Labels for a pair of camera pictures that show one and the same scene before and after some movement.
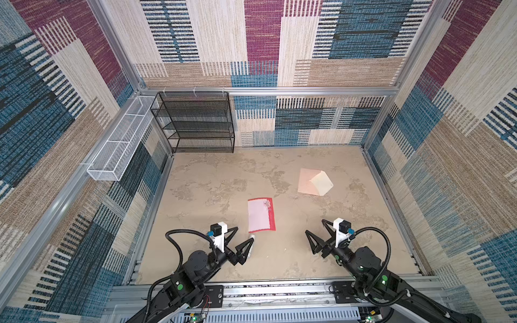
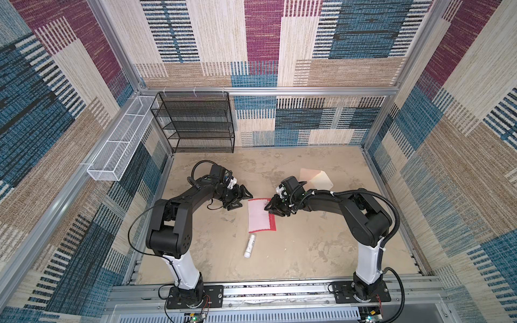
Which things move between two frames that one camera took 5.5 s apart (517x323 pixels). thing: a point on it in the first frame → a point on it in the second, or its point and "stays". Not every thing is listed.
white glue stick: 251,248 stays
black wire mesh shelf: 196,122 stays
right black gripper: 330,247 → 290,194
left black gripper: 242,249 → 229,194
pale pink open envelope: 314,182 stays
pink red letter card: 260,214 stays
